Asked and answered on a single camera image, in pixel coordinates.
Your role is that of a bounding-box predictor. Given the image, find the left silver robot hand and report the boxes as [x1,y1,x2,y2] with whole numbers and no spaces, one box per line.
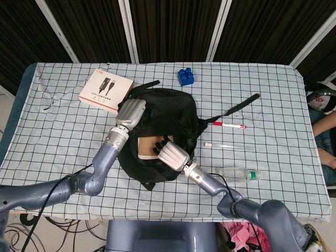
[115,99,146,132]

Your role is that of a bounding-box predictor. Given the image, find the tan kraft notebook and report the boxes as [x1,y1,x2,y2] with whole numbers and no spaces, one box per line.
[138,134,175,160]

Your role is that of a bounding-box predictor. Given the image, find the person in jeans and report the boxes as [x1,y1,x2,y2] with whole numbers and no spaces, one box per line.
[308,108,336,180]

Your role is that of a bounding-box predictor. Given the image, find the blue toy building block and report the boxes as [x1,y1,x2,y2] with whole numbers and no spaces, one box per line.
[177,67,195,87]

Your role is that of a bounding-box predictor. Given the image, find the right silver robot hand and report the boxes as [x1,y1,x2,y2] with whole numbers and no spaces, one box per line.
[152,134,191,172]

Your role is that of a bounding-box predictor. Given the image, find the black floor cables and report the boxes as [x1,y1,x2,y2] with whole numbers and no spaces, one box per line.
[5,213,106,252]

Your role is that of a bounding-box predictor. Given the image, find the pink cloth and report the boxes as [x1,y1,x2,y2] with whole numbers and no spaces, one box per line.
[222,221,271,252]

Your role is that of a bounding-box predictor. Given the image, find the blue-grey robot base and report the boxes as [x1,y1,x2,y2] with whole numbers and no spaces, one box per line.
[104,219,219,252]

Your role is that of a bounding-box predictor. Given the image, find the black backpack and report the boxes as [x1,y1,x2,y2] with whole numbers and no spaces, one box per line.
[117,80,260,192]

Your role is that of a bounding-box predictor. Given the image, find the checkered white tablecloth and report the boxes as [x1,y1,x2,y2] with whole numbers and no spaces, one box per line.
[0,61,331,223]

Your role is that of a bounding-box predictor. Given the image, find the white cable product box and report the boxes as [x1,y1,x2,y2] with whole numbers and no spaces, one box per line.
[78,68,135,114]

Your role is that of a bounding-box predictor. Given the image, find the red and white marker pen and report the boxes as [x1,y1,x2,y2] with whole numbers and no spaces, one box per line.
[213,121,246,130]

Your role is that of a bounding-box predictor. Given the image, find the clear plastic water bottle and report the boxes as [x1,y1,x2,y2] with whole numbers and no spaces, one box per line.
[214,167,263,182]

